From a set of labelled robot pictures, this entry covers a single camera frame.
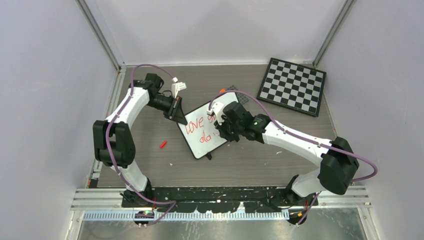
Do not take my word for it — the black white checkerboard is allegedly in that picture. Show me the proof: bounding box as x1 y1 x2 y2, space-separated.
256 57 327 117

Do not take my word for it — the red marker cap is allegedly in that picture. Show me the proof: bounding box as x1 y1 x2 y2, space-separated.
159 141 168 149

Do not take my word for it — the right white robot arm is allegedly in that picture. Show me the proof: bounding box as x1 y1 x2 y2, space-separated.
206 101 359 205

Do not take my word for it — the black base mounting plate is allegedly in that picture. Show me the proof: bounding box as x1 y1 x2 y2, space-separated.
120 186 318 214

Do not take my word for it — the grey lego baseplate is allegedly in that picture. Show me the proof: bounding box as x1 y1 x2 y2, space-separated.
226 85 249 105

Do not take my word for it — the white whiteboard with black frame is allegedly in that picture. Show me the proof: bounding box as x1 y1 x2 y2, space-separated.
176 102 227 160

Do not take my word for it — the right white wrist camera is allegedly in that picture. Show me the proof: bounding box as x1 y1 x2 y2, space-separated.
206 101 225 126

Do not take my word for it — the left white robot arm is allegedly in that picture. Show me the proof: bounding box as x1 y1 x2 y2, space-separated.
92 73 188 207

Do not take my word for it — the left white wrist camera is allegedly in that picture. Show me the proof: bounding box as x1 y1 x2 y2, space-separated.
170 77 187 99

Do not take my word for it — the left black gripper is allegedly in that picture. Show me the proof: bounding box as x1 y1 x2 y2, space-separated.
147 94 188 126

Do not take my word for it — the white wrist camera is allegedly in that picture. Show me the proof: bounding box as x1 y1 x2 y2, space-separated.
206 101 225 126
170 77 187 99

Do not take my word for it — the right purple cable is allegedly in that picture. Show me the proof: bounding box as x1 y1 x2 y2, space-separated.
208 90 379 228

